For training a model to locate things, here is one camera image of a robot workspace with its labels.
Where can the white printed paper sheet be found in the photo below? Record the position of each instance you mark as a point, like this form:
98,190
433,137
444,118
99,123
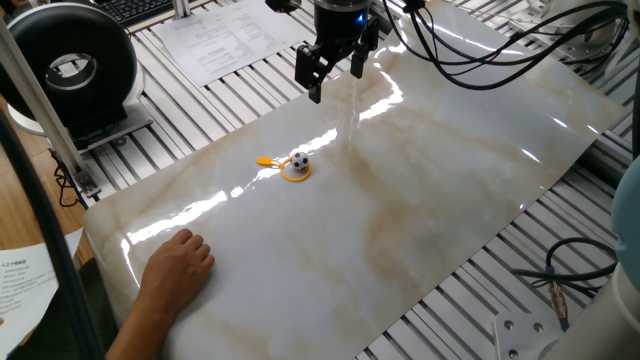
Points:
225,45
25,285

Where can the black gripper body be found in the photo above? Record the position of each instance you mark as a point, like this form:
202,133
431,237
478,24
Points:
340,20

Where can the aluminium frame beam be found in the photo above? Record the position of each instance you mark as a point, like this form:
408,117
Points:
45,115

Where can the small black white soccer ball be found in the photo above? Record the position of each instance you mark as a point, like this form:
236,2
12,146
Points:
300,161

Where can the glossy marble pattern mat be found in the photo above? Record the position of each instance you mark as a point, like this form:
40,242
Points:
375,225

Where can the person's bare hand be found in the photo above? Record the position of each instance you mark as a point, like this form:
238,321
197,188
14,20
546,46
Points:
172,270

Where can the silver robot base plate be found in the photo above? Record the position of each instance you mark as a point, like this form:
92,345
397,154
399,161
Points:
520,335

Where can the black computer keyboard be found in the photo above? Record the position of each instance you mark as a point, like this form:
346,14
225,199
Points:
140,10

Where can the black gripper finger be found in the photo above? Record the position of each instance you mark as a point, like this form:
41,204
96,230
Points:
357,62
307,65

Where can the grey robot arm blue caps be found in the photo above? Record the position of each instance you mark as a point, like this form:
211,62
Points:
627,215

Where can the person's bare forearm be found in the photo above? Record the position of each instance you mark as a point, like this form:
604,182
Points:
137,335

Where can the perforated metal plate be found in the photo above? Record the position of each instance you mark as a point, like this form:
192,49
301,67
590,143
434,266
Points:
585,30

